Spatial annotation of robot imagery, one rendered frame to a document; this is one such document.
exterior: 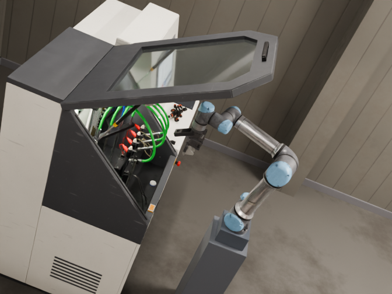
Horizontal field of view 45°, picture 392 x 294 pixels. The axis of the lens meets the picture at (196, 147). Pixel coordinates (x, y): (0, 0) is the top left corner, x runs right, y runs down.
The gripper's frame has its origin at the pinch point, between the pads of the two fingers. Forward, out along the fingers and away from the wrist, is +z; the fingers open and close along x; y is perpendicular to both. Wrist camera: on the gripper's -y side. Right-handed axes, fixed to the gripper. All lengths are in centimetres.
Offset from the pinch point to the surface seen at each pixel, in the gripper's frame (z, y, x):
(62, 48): -27, -81, 8
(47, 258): 83, -50, -38
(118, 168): 24.4, -31.2, -5.3
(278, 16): -24, 29, 198
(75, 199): 29, -43, -36
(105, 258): 64, -17, -37
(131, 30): -31, -58, 51
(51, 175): 19, -58, -36
